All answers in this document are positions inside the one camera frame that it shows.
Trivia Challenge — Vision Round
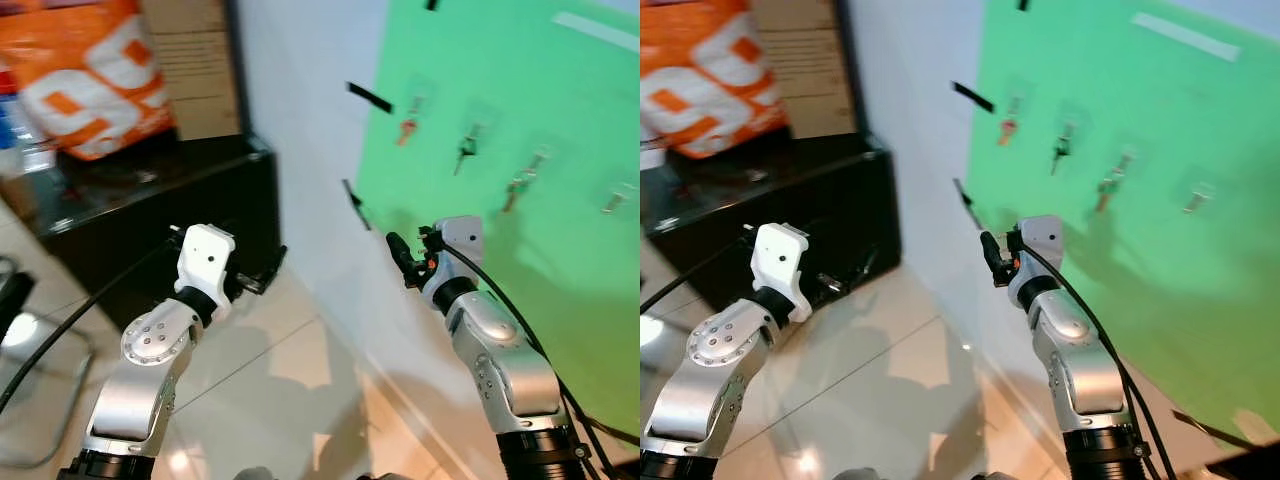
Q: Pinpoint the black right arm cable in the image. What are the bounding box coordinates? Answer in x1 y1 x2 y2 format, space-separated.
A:
1020 243 1179 480
440 243 613 480

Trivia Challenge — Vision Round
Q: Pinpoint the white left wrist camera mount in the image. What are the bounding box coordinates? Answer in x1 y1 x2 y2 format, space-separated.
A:
175 224 238 322
752 222 814 324

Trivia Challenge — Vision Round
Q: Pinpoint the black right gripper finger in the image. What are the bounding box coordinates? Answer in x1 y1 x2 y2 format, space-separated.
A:
979 230 1007 290
386 232 417 291

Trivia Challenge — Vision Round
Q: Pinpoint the black tape strip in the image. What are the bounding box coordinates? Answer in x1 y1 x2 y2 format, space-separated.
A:
951 82 996 113
341 178 371 231
346 82 394 113
952 178 983 231

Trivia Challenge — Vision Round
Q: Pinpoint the brown cardboard box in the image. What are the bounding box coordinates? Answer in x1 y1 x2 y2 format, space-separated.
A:
750 0 860 140
140 0 244 141

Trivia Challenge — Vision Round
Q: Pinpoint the black key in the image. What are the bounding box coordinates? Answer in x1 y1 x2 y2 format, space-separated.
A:
453 125 484 177
1048 125 1077 177

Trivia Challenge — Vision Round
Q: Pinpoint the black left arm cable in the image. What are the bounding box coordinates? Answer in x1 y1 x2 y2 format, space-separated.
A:
640 236 757 313
0 236 185 413

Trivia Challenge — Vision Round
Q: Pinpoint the white tape strip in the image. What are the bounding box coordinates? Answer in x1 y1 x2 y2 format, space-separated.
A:
1132 12 1242 63
552 12 641 53

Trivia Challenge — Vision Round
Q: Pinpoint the black glossy cabinet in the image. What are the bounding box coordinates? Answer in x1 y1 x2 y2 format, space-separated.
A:
640 133 904 313
28 133 287 331

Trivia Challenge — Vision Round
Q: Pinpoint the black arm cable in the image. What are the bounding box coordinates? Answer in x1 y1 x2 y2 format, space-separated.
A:
640 236 757 313
0 236 185 413
440 243 613 480
1020 243 1179 480

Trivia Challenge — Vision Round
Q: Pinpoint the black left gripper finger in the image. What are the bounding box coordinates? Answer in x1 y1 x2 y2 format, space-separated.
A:
256 246 289 295
832 262 869 299

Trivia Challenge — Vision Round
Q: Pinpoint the orange white shopping bag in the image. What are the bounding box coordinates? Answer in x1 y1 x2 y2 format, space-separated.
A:
0 0 179 162
640 0 792 160

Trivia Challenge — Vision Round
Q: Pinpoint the green board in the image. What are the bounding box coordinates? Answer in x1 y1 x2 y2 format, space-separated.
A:
965 0 1280 447
355 0 641 443

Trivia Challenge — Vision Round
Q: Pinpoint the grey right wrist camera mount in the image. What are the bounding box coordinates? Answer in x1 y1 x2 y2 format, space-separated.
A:
1013 215 1067 303
433 215 487 303

